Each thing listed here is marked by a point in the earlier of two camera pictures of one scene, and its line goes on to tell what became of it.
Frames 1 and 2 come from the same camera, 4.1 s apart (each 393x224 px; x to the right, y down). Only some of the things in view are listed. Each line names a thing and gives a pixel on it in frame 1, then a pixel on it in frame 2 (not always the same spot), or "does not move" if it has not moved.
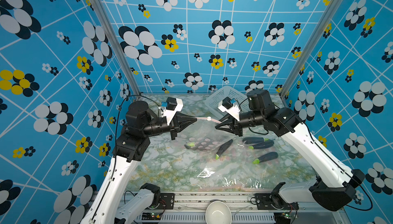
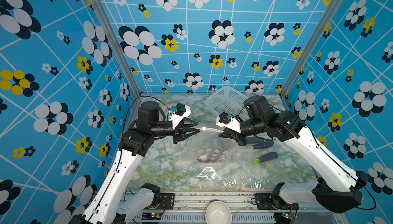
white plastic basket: [213, 100] does not move
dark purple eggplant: [269, 143] does not move
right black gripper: [233, 125] -> [233, 134]
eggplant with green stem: [266, 157] does not move
